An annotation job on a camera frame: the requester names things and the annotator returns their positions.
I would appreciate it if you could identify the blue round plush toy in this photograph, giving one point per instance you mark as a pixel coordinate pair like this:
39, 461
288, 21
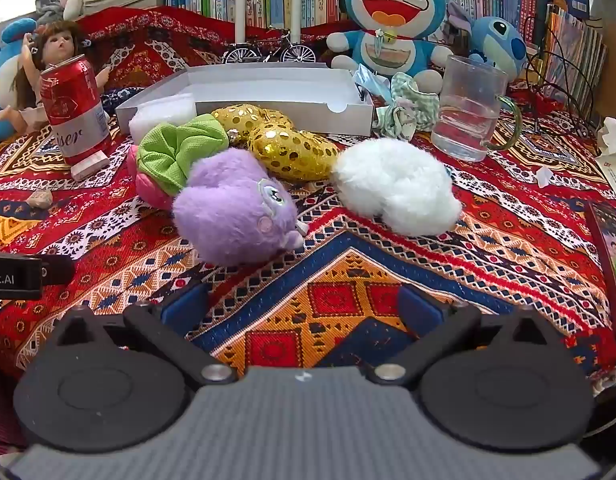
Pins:
3, 75

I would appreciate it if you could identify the pink checked eraser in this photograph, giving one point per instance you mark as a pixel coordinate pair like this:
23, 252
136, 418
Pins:
90, 166

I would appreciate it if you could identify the brown haired doll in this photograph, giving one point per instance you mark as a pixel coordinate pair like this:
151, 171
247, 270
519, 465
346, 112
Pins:
58, 45

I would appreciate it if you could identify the blue alien plush toy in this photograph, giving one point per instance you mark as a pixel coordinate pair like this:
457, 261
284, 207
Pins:
497, 40

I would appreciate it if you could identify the thin photo book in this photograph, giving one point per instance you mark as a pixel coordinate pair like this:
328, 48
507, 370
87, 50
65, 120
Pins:
612, 260

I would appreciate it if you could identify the miniature black bicycle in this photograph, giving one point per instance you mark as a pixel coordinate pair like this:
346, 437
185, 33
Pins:
268, 52

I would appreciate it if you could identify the gold sequin bow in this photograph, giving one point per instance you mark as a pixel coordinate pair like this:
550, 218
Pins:
283, 147

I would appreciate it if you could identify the crumpled white paper scrap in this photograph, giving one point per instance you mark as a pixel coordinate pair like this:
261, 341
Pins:
544, 176

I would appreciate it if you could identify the blue face mask pack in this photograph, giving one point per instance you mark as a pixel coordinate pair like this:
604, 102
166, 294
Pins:
370, 85

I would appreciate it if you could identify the white cardboard box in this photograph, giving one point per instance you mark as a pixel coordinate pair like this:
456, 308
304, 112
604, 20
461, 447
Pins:
268, 87

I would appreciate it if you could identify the white paper box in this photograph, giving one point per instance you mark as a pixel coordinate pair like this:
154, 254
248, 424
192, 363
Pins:
615, 180

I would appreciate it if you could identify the dark blue floral cloth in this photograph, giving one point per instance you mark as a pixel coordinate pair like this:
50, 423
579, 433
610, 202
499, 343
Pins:
119, 101

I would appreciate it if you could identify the white pole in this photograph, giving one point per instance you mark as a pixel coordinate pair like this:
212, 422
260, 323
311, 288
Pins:
241, 0
296, 0

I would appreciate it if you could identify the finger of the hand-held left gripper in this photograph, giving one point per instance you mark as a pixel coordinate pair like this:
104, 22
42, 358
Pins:
58, 270

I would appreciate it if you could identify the clear glass mug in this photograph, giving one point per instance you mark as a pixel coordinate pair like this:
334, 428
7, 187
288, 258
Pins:
467, 110

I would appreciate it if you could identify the red beverage can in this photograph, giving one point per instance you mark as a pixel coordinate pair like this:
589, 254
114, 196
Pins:
73, 110

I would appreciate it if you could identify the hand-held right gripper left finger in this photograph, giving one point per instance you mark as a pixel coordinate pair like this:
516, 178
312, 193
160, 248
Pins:
185, 306

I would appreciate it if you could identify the blue cat plush toy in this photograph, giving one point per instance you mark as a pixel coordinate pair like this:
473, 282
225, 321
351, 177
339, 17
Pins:
392, 10

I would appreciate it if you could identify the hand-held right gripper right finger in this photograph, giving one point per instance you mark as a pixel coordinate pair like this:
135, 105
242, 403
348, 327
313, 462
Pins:
416, 310

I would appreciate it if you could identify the leaning thin books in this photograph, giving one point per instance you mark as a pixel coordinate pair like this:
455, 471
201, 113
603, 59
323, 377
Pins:
577, 60

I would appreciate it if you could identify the pink scrunchie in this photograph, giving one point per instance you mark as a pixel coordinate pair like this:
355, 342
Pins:
150, 190

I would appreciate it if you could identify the small candy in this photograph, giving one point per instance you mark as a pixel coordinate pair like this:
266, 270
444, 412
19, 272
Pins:
39, 199

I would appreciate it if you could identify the white tissue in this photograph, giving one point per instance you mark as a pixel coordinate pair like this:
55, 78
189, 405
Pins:
612, 137

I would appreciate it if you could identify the white foam block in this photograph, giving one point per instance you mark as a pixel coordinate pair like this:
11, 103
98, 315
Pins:
163, 115

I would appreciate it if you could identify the grey plush toy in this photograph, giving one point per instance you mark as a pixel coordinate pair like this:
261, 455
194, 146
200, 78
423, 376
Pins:
49, 5

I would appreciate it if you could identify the white fluffy plush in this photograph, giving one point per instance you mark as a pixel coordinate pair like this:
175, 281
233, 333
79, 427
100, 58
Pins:
392, 185

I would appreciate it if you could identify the green checked scrunchie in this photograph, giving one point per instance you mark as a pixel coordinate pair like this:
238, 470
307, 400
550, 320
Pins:
405, 110

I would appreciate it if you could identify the purple fluffy plush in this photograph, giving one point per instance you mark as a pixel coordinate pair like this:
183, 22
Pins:
228, 210

